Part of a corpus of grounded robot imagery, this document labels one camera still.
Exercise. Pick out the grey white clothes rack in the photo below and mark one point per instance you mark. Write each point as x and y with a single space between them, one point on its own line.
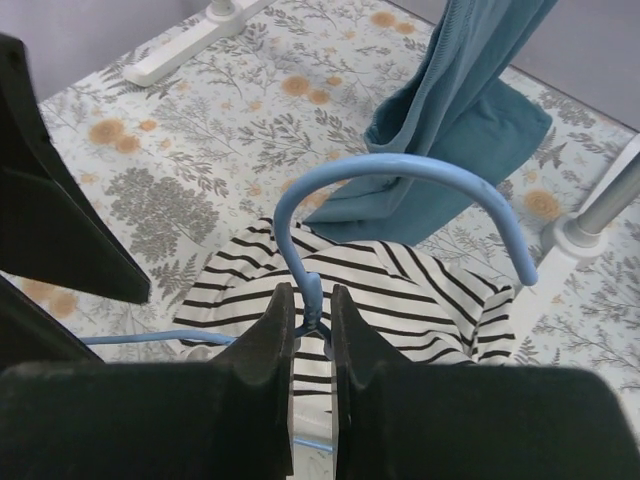
573 241

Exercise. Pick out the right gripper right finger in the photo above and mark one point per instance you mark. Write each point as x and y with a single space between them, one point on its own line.
398 419

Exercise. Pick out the black white striped tank top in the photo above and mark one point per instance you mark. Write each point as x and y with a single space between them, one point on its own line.
429 310

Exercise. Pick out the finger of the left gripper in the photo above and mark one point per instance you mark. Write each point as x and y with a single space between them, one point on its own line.
50 232
29 334

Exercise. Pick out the blue hanging garment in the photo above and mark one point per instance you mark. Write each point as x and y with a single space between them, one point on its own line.
455 109

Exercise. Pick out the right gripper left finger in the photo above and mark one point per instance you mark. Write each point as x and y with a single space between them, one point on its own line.
227 418

